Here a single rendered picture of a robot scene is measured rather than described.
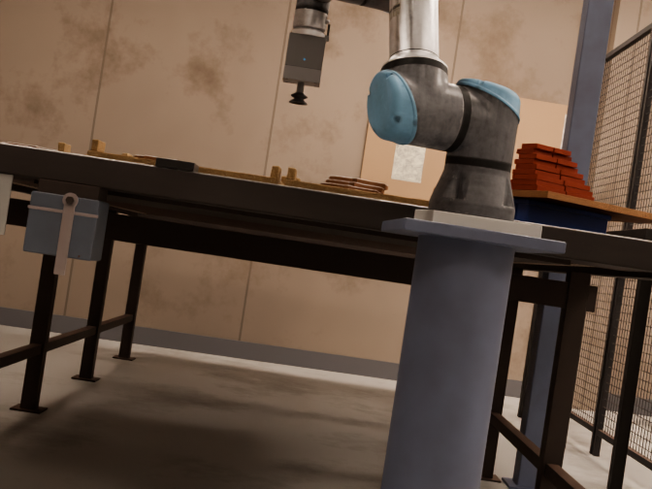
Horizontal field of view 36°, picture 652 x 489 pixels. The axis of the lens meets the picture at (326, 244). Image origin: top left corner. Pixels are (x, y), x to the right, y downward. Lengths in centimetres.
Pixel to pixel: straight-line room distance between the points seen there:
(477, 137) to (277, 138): 536
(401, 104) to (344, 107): 545
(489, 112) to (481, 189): 13
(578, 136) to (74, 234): 252
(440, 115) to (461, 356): 40
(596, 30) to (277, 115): 334
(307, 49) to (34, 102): 503
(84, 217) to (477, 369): 82
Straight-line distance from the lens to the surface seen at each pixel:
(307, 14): 231
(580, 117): 413
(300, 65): 229
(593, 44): 419
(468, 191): 173
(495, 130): 175
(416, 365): 174
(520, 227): 173
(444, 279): 171
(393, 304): 711
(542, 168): 307
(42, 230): 206
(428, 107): 169
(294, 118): 708
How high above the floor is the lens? 79
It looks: 1 degrees up
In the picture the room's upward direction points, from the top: 9 degrees clockwise
